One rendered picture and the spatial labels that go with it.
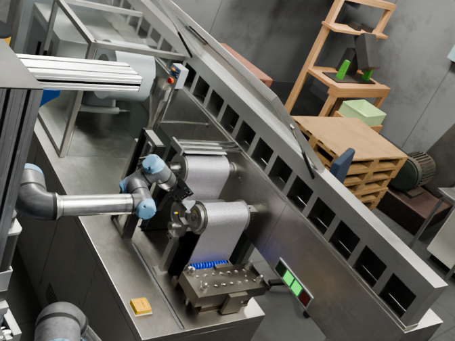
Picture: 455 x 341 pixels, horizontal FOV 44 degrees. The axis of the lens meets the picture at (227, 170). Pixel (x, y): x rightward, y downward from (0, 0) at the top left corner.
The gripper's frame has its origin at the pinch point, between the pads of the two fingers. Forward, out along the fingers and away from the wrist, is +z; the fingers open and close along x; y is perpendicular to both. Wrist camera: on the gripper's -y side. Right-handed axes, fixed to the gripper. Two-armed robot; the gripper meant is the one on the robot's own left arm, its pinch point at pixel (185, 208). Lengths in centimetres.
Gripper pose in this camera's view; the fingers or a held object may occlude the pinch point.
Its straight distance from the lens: 240.7
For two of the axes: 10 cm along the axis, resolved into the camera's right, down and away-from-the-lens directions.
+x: -5.0, -5.8, 6.4
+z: 3.6, 5.3, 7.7
